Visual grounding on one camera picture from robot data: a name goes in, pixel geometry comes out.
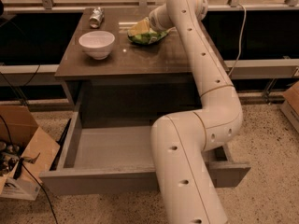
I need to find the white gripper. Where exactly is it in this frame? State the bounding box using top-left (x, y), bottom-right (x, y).
top-left (128, 5), bottom-right (174, 36)

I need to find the green rice chip bag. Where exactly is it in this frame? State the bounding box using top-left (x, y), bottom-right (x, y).
top-left (127, 28), bottom-right (169, 45)

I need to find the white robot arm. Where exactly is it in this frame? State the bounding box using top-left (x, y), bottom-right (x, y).
top-left (149, 0), bottom-right (243, 224)

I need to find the grey drawer cabinet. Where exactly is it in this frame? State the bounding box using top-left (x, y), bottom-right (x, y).
top-left (54, 6), bottom-right (228, 129)

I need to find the open grey top drawer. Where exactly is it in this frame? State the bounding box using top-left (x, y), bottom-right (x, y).
top-left (40, 109), bottom-right (249, 195)

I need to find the crushed silver soda can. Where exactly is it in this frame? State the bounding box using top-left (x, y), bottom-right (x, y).
top-left (89, 7), bottom-right (105, 29)

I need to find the white ceramic bowl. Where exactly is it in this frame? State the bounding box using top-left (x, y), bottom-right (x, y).
top-left (78, 31), bottom-right (115, 60)

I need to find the cardboard box at right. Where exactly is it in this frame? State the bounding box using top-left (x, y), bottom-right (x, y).
top-left (280, 81), bottom-right (299, 132)

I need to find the open cardboard box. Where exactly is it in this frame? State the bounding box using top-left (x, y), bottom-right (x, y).
top-left (0, 105), bottom-right (60, 201)

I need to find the white hanging cable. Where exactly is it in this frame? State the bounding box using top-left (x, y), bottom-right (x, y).
top-left (227, 3), bottom-right (247, 77)

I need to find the black floor cable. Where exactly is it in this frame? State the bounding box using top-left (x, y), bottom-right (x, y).
top-left (0, 114), bottom-right (59, 224)

